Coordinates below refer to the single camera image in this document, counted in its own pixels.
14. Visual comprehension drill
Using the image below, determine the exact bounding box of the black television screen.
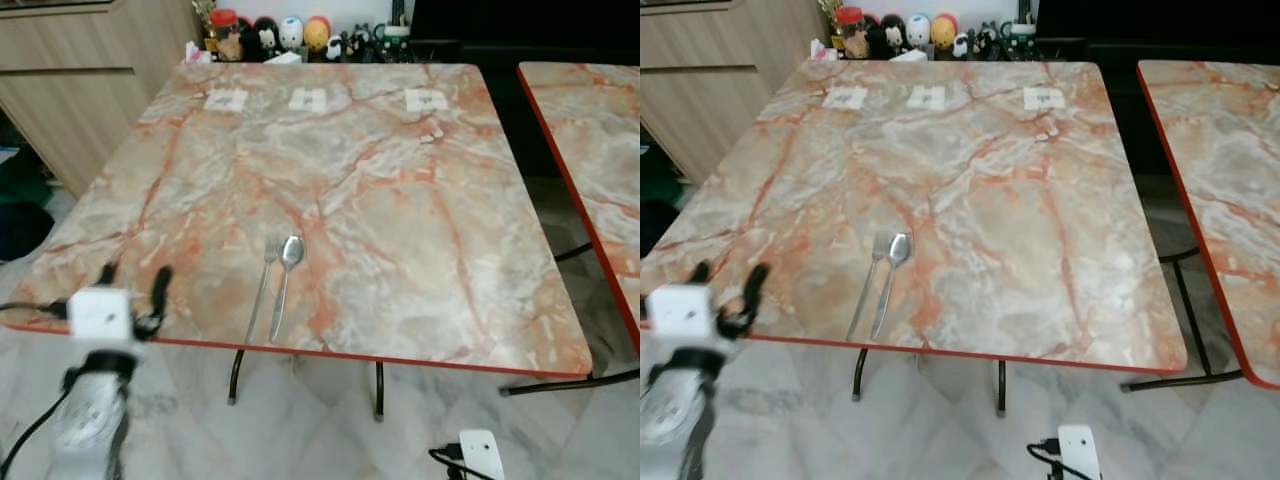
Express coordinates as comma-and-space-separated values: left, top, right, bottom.
1035, 0, 1280, 62
410, 0, 641, 63

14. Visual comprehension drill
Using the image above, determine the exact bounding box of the green mug white lid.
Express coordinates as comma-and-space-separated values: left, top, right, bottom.
999, 21, 1039, 61
374, 24, 414, 64

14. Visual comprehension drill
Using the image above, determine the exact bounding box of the red lid glass jar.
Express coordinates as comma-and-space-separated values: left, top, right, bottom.
834, 6, 868, 60
209, 8, 243, 62

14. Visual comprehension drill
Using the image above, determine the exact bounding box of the silver metal fork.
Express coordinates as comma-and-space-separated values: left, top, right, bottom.
245, 238, 282, 348
845, 232, 894, 344

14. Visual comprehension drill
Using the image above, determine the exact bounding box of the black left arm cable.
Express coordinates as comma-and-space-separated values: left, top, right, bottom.
0, 300, 71, 321

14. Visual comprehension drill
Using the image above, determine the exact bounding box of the marble pattern table red edge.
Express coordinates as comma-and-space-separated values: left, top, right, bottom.
517, 61, 641, 351
640, 60, 1189, 375
1137, 59, 1280, 391
0, 62, 594, 379

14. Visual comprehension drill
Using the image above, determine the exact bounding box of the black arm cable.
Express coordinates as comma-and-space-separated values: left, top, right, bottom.
429, 446, 473, 480
1027, 438, 1067, 480
0, 300, 71, 321

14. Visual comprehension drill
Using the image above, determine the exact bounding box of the black round figurine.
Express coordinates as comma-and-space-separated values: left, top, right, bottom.
877, 13, 908, 57
251, 16, 282, 60

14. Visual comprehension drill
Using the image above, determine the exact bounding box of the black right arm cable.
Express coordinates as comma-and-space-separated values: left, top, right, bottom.
429, 446, 473, 480
1027, 438, 1067, 480

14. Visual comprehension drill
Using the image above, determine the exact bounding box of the black metal table frame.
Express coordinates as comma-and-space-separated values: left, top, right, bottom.
1119, 246, 1247, 393
499, 242, 641, 397

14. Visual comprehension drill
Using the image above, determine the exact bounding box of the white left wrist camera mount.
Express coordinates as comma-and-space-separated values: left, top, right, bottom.
68, 287, 137, 344
645, 284, 717, 342

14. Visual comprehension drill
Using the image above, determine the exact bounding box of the light wooden cabinet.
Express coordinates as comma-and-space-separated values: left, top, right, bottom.
640, 0, 832, 187
0, 0, 202, 197

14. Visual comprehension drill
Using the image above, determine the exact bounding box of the silver metal spoon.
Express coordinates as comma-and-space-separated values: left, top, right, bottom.
870, 232, 914, 342
268, 235, 306, 346

